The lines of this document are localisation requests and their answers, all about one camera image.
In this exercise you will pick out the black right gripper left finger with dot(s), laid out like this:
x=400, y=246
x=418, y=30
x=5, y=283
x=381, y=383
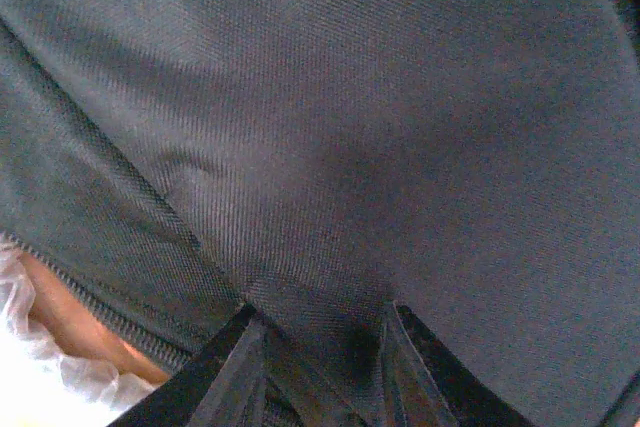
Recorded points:
x=224, y=385

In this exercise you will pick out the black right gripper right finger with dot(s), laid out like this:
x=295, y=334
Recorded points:
x=424, y=384

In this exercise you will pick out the black student backpack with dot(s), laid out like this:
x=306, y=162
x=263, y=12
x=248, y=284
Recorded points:
x=477, y=161

